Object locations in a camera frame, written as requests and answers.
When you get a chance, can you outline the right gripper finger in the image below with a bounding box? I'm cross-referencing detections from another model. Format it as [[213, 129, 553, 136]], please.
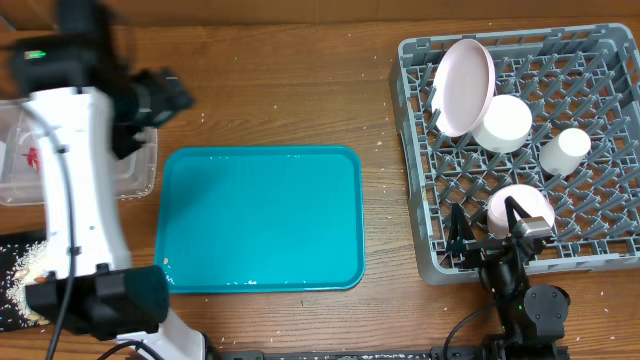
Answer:
[[504, 196, 530, 235], [447, 203, 475, 250]]

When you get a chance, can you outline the small white round plate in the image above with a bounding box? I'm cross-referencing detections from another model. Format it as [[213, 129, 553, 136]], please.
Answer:
[[487, 184, 555, 239]]

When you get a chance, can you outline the white upside-down cup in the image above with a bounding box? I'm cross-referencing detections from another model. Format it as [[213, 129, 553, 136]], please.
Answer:
[[539, 128, 591, 176]]

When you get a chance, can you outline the white upside-down bowl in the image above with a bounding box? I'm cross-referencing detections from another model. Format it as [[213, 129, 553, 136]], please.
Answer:
[[472, 95, 533, 153]]

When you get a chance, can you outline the red snack wrapper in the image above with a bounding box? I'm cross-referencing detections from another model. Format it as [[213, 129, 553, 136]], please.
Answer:
[[23, 147, 40, 172]]

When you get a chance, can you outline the large pink round plate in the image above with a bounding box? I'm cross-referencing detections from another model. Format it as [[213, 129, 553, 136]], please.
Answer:
[[431, 39, 495, 137]]

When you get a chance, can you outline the white rice pile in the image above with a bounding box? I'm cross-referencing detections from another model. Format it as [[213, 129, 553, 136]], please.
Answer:
[[2, 239, 51, 324]]

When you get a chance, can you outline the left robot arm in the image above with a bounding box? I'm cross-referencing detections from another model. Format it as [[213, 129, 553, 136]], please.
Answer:
[[10, 1, 218, 359]]

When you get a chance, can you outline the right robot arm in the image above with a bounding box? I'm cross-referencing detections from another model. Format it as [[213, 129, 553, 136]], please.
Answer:
[[439, 196, 571, 359]]

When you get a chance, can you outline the clear plastic waste bin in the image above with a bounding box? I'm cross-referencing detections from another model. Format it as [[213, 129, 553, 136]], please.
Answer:
[[1, 100, 158, 206]]

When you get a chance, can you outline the black rectangular waste tray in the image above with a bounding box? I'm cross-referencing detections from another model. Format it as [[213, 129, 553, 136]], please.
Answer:
[[0, 229, 51, 333]]

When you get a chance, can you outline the grey plastic dish rack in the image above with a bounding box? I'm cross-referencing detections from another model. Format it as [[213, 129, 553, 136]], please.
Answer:
[[389, 24, 639, 285]]

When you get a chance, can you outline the teal plastic serving tray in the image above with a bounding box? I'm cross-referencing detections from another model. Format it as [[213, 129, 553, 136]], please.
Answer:
[[154, 145, 366, 294]]

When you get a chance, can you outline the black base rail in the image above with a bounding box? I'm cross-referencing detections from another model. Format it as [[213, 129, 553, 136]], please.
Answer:
[[220, 346, 571, 360]]

